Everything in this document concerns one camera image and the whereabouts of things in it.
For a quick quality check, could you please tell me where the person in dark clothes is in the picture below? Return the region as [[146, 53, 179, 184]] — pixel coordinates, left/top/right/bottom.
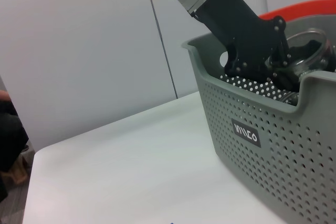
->
[[0, 90, 29, 201]]

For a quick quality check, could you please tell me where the orange basket carry handle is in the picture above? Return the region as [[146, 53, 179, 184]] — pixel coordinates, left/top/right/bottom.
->
[[258, 0, 336, 22]]

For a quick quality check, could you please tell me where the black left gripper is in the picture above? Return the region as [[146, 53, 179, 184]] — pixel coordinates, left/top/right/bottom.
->
[[193, 0, 300, 91]]

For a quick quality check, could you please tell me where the glass teacup black holder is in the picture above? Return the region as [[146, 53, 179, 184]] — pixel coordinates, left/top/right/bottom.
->
[[265, 27, 336, 86], [278, 91, 301, 106]]

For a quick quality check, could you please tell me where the wooden stool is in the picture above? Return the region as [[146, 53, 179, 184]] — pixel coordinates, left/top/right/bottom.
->
[[1, 155, 28, 187]]

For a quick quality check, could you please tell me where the grey perforated storage basket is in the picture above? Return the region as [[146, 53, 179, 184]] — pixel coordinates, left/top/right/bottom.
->
[[181, 15, 336, 224]]

